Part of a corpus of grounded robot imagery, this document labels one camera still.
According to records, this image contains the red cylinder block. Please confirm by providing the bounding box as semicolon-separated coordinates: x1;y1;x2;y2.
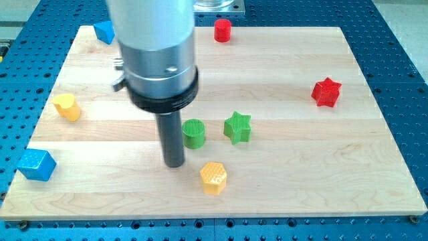
214;19;232;43

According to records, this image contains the blue triangular block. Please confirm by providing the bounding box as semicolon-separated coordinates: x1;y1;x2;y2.
93;21;115;45

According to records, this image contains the blue cube block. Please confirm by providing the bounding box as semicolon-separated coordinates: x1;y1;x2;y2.
17;149;57;181

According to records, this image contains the yellow heart block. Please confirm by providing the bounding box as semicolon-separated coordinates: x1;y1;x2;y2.
52;93;81;122

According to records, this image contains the light wooden board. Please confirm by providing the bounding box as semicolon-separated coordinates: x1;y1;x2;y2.
1;26;427;220

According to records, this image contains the green cylinder block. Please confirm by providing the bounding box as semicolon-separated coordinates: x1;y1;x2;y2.
182;119;205;149

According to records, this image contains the yellow hexagon block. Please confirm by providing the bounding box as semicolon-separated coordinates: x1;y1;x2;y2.
199;162;227;195

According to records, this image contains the green star block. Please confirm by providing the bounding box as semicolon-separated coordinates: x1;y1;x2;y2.
223;111;251;145

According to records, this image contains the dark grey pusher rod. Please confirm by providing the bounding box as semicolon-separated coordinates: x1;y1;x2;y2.
155;111;185;168

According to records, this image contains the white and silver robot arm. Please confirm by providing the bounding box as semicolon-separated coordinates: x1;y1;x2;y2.
106;0;198;114

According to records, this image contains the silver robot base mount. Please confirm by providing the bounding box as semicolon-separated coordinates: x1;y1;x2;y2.
194;0;245;14

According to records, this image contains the red star block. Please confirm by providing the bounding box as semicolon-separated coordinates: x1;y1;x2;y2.
311;77;342;108

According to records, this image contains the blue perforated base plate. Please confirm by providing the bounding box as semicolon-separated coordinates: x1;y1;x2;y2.
1;1;427;240

